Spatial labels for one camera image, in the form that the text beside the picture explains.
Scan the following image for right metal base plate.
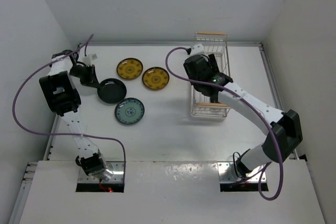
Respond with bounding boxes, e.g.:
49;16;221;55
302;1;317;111
217;162;267;184

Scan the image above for blue green patterned plate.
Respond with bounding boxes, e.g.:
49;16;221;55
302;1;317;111
114;98;145;125

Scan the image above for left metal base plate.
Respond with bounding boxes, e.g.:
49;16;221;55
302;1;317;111
77;161;124;184

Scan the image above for yellow patterned plate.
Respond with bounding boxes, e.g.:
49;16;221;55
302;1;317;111
117;58;143;80
142;67;170;91

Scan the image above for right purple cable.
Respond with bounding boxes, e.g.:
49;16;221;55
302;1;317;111
165;47;285;200

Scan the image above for yellow patterned plate right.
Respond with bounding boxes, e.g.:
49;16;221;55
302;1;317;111
142;67;170;91

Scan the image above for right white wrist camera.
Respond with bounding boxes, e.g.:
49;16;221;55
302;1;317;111
186;44;205;56

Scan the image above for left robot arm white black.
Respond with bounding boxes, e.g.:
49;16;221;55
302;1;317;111
39;50;112;181

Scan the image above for yellow patterned plate left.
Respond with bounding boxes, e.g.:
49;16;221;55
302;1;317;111
117;58;143;80

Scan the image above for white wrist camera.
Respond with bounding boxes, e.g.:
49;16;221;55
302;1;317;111
186;44;205;56
82;54;98;66

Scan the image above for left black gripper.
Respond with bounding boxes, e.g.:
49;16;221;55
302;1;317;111
69;64;101;89

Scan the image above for wire dish rack wooden handles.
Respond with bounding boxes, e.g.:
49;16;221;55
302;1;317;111
190;31;235;118

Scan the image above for purple cable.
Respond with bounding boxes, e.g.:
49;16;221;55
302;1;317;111
165;47;285;200
12;34;126;162

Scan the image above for metal base plate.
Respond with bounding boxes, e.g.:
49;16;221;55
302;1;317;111
77;161;124;184
217;162;267;184

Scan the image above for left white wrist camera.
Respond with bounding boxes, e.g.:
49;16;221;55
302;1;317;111
82;54;98;66

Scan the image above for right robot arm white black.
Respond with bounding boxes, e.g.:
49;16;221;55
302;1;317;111
183;55;302;179

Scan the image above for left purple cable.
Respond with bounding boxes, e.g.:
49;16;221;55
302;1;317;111
12;34;126;162

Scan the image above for black plate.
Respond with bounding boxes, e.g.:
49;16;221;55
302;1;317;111
97;78;127;104

